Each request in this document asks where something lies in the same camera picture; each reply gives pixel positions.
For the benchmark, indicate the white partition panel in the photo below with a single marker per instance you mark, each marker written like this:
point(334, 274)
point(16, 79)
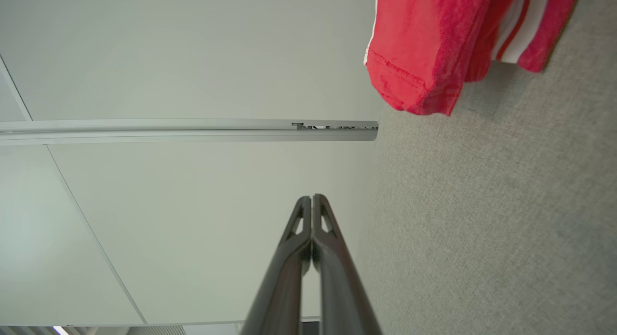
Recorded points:
point(217, 190)
point(193, 50)

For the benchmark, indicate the red white lettered jersey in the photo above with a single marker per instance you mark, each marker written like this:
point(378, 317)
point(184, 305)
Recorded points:
point(424, 41)

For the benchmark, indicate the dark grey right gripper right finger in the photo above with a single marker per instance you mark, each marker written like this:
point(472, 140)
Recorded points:
point(340, 287)

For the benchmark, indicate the grey partition post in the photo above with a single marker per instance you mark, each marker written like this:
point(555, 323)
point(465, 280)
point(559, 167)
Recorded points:
point(193, 138)
point(193, 125)

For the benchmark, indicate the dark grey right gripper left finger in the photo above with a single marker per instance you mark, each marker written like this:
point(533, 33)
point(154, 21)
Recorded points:
point(284, 287)

